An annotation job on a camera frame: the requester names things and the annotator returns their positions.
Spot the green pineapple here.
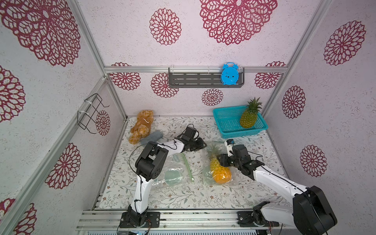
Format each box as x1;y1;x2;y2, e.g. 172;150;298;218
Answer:
240;98;262;129

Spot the blue alarm clock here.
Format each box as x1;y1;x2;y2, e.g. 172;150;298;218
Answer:
220;62;239;85

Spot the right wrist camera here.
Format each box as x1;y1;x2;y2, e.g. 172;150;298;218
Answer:
225;139;235;157

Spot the clear zip-top bag green seal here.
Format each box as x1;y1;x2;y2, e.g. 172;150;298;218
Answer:
153;153;194;189

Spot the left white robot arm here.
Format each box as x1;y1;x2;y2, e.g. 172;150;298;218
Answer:
118;124;207;229

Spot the grey wall shelf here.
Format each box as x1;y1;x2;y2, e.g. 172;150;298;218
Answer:
168;68;245;88

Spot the yellow orange pineapple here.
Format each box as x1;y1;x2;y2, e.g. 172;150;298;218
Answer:
207;142;232;185

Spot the grey glasses case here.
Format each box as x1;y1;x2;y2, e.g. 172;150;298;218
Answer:
140;130;164;146

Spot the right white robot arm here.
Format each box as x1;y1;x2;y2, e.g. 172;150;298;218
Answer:
217;139;338;235

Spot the black wire wall rack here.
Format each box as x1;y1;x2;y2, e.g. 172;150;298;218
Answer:
76;93;110;135

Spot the tan teddy bear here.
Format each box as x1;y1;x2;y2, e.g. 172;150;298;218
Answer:
128;110;154;145

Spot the teal plastic basket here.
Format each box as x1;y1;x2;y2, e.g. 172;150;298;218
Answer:
212;105;268;139

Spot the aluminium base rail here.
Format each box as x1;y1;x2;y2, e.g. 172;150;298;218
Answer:
76;208;294;231

